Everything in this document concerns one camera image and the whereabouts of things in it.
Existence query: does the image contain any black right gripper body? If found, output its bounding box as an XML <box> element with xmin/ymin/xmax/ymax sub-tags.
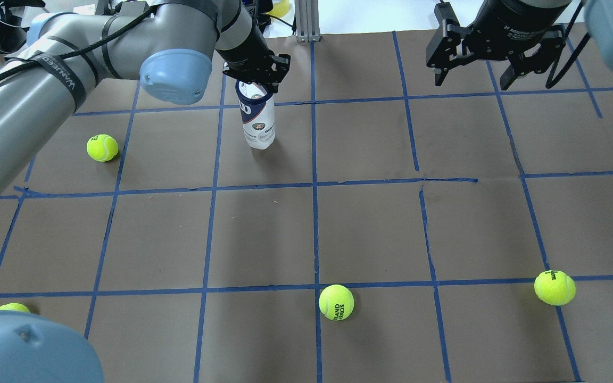
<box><xmin>466</xmin><ymin>1</ymin><xmax>571</xmax><ymax>61</ymax></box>

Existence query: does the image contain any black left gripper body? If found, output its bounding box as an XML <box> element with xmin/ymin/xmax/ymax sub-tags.
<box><xmin>215</xmin><ymin>24</ymin><xmax>274</xmax><ymax>72</ymax></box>

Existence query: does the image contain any white blue tennis ball can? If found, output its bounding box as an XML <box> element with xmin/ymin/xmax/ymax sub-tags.
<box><xmin>235</xmin><ymin>80</ymin><xmax>276</xmax><ymax>150</ymax></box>

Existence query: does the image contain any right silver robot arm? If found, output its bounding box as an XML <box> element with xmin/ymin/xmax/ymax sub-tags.
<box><xmin>426</xmin><ymin>1</ymin><xmax>613</xmax><ymax>90</ymax></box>

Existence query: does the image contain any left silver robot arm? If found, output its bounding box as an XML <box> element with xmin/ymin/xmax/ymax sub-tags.
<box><xmin>0</xmin><ymin>1</ymin><xmax>291</xmax><ymax>382</ymax></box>

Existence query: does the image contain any front Roland Garros tennis ball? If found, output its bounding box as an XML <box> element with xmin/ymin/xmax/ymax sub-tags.
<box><xmin>87</xmin><ymin>134</ymin><xmax>119</xmax><ymax>162</ymax></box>

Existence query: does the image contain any centre tennis ball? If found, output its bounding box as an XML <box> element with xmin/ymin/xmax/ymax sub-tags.
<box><xmin>318</xmin><ymin>284</ymin><xmax>355</xmax><ymax>321</ymax></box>

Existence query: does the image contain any tennis ball near base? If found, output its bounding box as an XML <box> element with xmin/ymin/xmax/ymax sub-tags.
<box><xmin>0</xmin><ymin>302</ymin><xmax>31</xmax><ymax>313</ymax></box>
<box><xmin>534</xmin><ymin>270</ymin><xmax>577</xmax><ymax>307</ymax></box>

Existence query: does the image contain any yellow tape roll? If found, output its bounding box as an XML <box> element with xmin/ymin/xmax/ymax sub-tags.
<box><xmin>266</xmin><ymin>0</ymin><xmax>291</xmax><ymax>19</ymax></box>

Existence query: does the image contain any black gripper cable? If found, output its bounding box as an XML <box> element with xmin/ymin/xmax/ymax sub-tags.
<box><xmin>545</xmin><ymin>0</ymin><xmax>592</xmax><ymax>88</ymax></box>

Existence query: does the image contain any aluminium frame post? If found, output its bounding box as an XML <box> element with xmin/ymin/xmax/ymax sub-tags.
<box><xmin>294</xmin><ymin>0</ymin><xmax>321</xmax><ymax>42</ymax></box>

